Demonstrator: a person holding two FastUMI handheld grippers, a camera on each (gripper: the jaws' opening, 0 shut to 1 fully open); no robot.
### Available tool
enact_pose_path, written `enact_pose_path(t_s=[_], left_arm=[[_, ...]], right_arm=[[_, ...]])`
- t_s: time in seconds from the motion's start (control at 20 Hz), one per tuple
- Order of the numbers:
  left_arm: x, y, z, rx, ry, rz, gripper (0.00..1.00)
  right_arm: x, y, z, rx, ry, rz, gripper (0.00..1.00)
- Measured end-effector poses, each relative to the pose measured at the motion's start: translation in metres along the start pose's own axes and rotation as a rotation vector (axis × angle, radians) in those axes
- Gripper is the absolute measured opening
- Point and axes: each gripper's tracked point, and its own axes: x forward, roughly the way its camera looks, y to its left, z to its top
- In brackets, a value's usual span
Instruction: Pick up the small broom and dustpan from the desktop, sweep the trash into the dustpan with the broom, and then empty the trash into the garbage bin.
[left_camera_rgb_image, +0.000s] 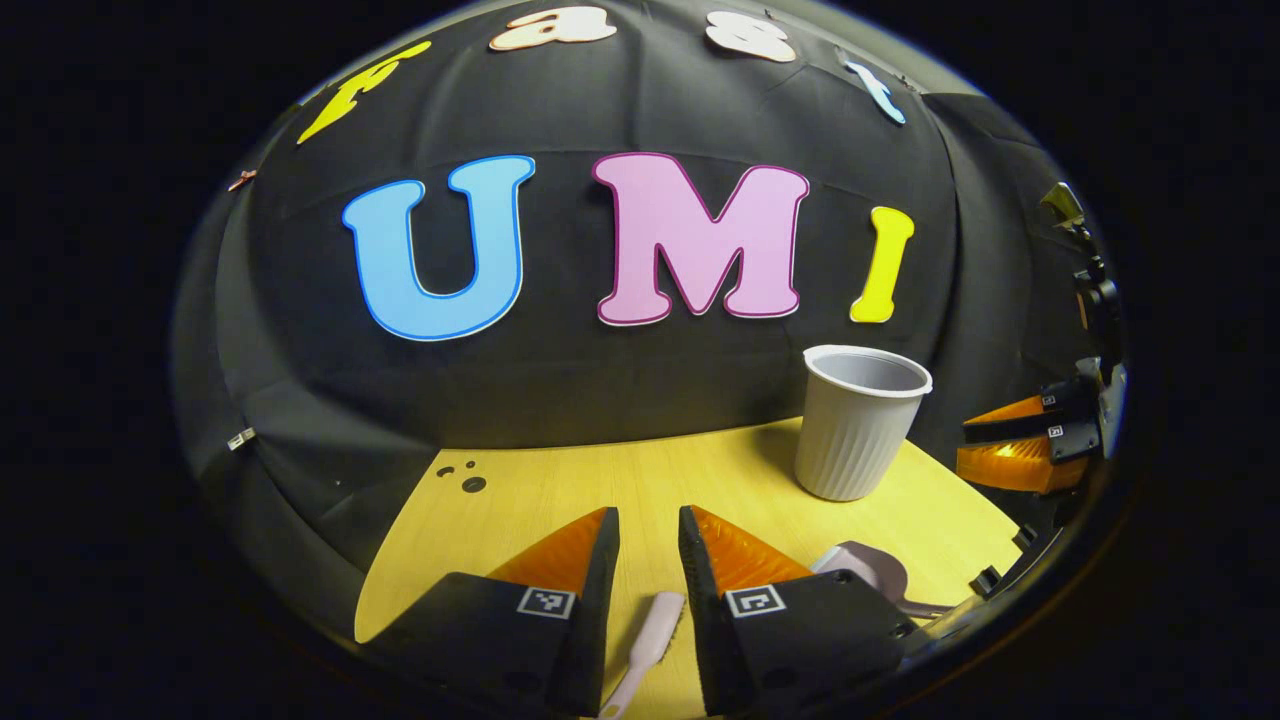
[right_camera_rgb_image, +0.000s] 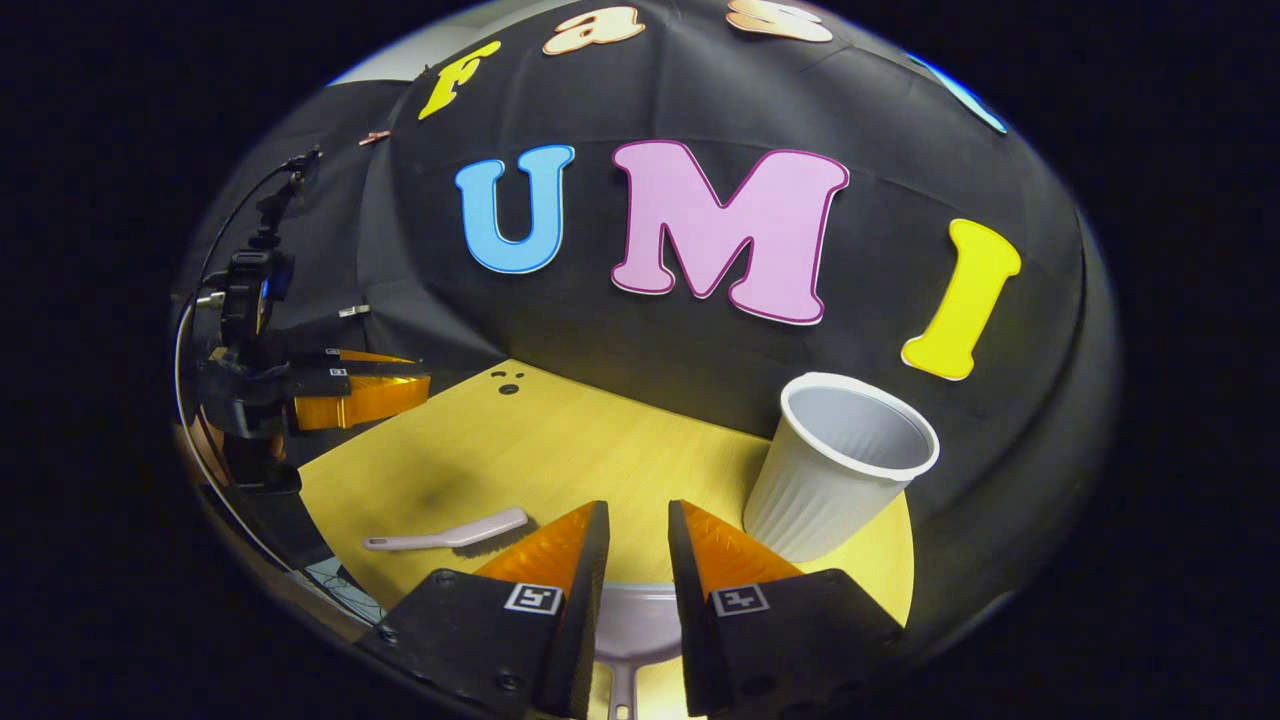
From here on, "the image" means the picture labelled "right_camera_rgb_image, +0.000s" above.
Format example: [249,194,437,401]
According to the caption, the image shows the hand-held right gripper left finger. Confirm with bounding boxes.
[355,500,611,719]

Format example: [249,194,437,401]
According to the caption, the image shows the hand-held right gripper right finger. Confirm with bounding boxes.
[667,499,906,719]

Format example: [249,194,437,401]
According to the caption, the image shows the lavender plastic dustpan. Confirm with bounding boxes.
[590,583,691,720]

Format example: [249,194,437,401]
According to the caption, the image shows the lavender small broom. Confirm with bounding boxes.
[362,507,529,553]

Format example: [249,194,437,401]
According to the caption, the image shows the white ribbed cup garbage bin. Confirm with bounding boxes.
[742,372,941,564]

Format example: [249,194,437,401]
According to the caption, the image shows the wooden desktop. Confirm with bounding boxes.
[298,358,916,720]

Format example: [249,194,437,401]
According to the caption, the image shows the black backdrop cloth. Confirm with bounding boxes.
[175,0,1121,641]

